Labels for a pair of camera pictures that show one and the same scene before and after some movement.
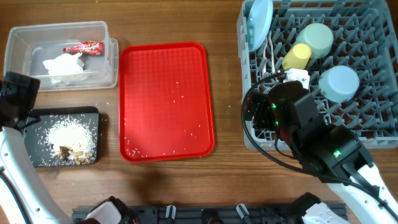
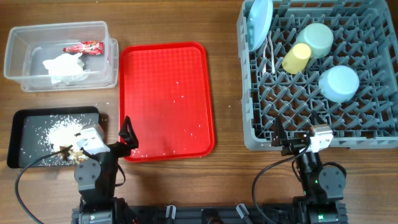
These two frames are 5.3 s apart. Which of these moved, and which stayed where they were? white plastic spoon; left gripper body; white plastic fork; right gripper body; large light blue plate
Moved: right gripper body; left gripper body
Stayed: white plastic spoon; large light blue plate; white plastic fork
